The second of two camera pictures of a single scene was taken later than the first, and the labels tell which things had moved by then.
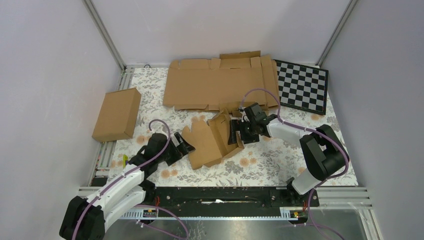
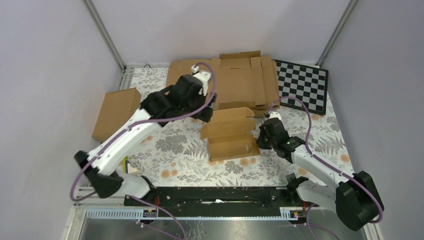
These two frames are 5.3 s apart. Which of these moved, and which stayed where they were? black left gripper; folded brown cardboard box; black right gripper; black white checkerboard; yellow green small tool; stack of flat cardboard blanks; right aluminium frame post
Moved: black left gripper; black right gripper
Stayed: black white checkerboard; right aluminium frame post; yellow green small tool; folded brown cardboard box; stack of flat cardboard blanks
